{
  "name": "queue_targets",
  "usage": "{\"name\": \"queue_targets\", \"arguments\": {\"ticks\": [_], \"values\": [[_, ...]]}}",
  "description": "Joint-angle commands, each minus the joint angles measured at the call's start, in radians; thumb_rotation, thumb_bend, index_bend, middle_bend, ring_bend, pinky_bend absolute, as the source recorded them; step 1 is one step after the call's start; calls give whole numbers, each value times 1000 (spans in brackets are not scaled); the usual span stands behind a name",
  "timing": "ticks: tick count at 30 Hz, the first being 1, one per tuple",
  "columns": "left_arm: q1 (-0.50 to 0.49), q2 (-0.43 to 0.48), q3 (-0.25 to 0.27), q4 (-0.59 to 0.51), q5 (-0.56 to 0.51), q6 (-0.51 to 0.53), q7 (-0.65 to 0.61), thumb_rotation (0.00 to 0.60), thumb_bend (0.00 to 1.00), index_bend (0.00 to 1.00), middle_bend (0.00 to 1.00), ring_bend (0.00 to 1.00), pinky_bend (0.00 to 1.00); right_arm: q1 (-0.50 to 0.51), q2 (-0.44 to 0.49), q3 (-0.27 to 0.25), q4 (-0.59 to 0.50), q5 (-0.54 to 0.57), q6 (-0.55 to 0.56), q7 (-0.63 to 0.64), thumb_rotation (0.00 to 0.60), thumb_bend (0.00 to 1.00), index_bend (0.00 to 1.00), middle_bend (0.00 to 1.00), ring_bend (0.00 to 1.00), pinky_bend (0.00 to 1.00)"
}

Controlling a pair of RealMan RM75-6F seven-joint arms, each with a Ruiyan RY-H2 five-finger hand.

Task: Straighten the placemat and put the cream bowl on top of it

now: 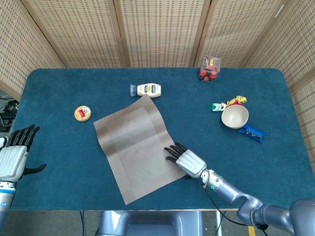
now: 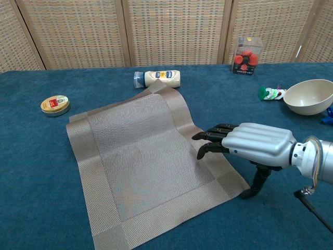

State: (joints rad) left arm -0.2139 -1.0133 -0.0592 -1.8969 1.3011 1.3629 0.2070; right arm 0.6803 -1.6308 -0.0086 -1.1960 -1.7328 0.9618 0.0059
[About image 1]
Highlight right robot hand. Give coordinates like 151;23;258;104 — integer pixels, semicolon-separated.
164;142;207;179

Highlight beige woven placemat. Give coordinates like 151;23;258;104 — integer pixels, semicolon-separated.
93;94;189;206

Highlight colourful feather shuttlecock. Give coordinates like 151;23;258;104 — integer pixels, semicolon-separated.
210;95;248;113

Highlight black cables and device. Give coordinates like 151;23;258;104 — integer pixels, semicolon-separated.
0;94;20;132

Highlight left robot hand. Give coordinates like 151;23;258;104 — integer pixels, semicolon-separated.
0;124;47;183

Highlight woven folding screen panel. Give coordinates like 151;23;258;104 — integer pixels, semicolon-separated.
21;0;130;69
114;0;211;69
242;0;315;158
0;0;66;101
189;0;288;69

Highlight round yellow tin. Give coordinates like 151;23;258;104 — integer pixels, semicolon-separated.
74;105;93;122

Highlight blue cable under table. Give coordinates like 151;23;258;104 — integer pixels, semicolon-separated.
79;210;86;236

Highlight mayonnaise squeeze bottle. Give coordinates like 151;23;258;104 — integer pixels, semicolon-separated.
129;83;162;99

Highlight white table leg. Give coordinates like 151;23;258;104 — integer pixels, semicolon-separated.
215;210;223;236

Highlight blue table carpet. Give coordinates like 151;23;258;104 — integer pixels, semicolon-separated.
0;67;315;212

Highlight white bowl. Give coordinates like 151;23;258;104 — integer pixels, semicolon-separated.
221;105;250;129

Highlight clear box with red parts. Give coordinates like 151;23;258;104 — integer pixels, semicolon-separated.
197;56;221;85

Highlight grey-blue robot torso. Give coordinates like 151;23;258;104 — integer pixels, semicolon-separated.
97;210;205;236

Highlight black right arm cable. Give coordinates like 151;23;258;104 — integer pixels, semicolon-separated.
202;183;270;236

